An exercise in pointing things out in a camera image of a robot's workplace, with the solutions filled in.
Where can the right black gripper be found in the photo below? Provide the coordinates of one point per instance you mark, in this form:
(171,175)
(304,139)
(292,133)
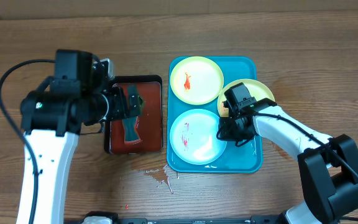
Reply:
(230,135)

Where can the teal plastic tray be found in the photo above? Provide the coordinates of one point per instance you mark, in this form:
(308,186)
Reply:
(245,159)

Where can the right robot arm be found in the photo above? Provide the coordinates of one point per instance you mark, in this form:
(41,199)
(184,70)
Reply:
(328,166)

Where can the yellow plate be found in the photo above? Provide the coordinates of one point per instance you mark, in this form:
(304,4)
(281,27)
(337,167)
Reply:
(255,88)
(196,80)

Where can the green and pink sponge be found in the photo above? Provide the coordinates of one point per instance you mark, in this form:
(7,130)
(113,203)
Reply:
(131,135)

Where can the light blue plate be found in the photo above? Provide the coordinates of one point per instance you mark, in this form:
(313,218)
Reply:
(193,137)

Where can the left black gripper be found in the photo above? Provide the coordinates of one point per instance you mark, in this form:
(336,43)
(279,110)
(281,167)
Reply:
(119,112)

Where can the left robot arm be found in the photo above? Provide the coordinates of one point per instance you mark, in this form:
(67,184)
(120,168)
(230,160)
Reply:
(52,116)

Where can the black tray with red water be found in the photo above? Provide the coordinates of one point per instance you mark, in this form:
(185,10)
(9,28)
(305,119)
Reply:
(150,121)

